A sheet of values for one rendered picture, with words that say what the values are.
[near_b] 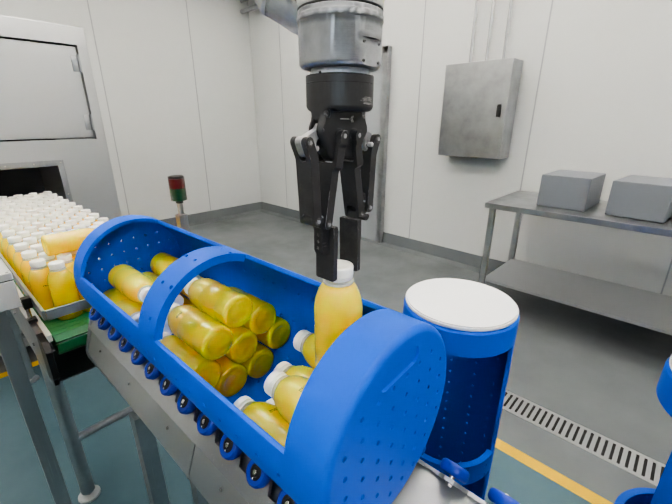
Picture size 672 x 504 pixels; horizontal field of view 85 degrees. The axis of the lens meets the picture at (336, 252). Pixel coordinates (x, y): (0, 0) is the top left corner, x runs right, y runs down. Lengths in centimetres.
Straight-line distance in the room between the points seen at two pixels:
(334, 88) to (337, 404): 33
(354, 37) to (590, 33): 339
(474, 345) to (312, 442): 56
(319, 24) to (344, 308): 31
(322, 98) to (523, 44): 351
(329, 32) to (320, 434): 40
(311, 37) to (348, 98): 7
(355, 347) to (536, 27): 359
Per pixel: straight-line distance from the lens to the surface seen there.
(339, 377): 43
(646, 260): 375
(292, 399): 54
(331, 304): 47
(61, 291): 136
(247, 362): 79
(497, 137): 363
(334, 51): 41
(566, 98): 371
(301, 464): 46
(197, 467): 83
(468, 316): 94
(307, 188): 41
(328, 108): 41
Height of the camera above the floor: 147
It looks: 20 degrees down
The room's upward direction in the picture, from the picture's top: straight up
